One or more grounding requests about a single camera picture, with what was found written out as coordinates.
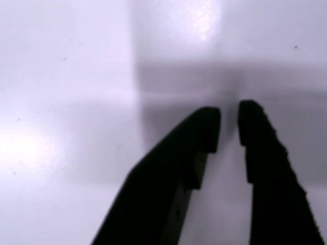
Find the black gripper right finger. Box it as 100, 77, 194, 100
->
237, 100, 327, 245

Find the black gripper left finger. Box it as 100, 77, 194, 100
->
90, 106, 222, 245

